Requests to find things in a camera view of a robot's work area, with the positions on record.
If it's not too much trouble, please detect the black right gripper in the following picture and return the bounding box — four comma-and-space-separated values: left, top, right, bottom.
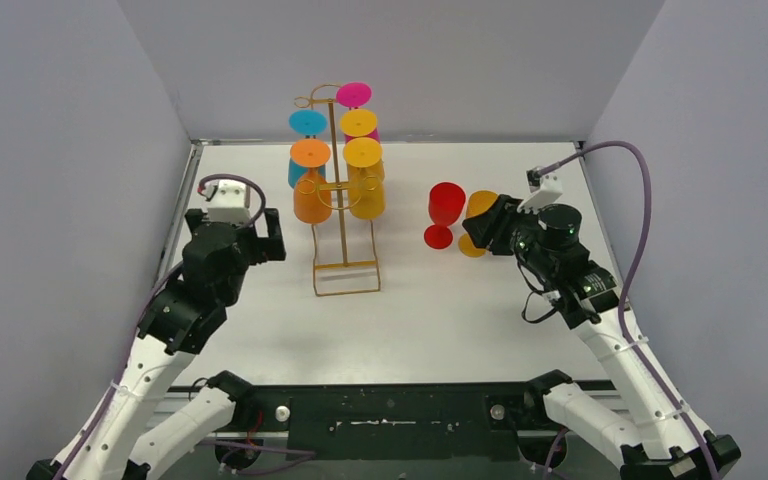
466, 193, 557, 275

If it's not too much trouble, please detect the yellow wine glass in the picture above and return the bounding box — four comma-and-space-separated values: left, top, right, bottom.
458, 190, 498, 258
343, 137, 386, 220
339, 108, 378, 138

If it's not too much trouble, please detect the red wine glass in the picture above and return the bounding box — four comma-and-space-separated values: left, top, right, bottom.
423, 182, 466, 250

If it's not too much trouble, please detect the orange wine glass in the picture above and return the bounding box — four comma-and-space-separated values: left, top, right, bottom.
290, 138, 332, 225

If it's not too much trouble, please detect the blue wine glass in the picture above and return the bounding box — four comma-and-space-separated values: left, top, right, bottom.
287, 109, 328, 188

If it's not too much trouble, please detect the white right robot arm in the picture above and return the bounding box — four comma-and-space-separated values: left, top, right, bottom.
462, 195, 741, 479

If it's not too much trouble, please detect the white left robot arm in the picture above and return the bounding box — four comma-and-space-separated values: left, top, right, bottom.
26, 208, 286, 479

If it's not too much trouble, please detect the magenta wine glass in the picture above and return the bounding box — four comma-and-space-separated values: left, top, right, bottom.
336, 82, 380, 141

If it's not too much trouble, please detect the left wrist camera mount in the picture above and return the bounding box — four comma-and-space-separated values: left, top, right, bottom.
202, 180, 251, 225

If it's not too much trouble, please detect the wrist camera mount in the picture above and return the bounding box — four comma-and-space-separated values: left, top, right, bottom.
202, 180, 251, 225
516, 168, 563, 214

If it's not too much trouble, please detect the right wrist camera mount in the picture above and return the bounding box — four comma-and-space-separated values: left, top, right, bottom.
516, 168, 563, 214

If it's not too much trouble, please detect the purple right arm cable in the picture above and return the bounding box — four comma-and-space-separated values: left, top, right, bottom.
532, 140, 723, 480

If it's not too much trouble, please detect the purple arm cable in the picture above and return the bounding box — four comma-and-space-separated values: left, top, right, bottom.
52, 173, 316, 480
532, 140, 723, 480

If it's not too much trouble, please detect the gold wire glass rack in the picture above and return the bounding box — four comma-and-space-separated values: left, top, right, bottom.
293, 83, 384, 297

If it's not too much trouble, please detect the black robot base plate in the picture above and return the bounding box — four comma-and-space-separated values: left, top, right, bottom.
218, 381, 560, 461

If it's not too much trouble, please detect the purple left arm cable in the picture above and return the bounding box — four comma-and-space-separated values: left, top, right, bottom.
52, 173, 316, 480

